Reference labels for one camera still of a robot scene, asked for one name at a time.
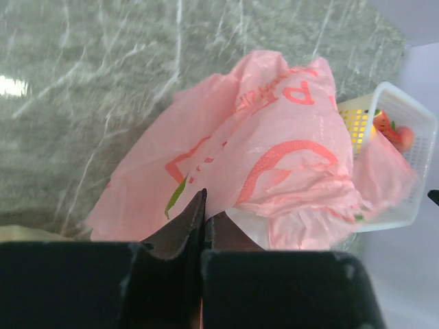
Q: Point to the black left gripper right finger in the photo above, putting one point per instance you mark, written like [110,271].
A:
[245,286]

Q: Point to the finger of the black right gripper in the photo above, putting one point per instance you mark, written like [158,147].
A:
[434,196]

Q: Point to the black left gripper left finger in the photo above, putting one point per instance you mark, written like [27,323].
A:
[154,283]

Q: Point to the fake peach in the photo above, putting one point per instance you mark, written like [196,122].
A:
[404,139]

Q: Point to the fake watermelon slice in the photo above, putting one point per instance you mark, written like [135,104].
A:
[385,126]

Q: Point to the yellow fake bell pepper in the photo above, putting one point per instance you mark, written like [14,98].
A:
[359,126]

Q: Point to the pink plastic bag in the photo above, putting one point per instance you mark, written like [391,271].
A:
[266,142]

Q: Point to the white perforated plastic basket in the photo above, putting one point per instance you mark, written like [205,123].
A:
[392,183]

